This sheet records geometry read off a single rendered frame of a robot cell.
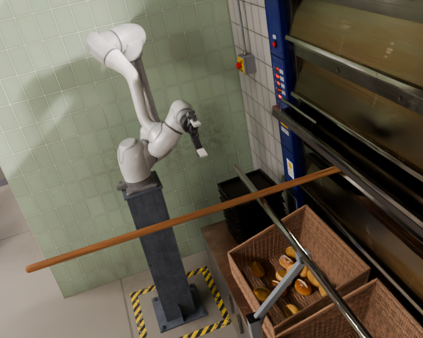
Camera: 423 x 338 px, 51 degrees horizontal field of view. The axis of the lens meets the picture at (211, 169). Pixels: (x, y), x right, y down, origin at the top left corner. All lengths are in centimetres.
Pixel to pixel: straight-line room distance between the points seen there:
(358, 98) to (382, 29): 30
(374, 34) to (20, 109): 204
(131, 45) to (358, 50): 119
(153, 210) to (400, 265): 135
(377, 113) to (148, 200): 137
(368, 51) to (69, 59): 177
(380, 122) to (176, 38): 156
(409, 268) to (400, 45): 80
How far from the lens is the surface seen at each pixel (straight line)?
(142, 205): 251
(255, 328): 173
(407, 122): 152
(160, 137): 203
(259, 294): 223
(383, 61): 150
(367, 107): 167
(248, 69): 261
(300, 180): 192
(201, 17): 284
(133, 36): 237
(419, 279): 176
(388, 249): 186
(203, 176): 318
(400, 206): 138
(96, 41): 229
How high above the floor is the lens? 224
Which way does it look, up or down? 29 degrees down
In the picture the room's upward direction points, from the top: 12 degrees counter-clockwise
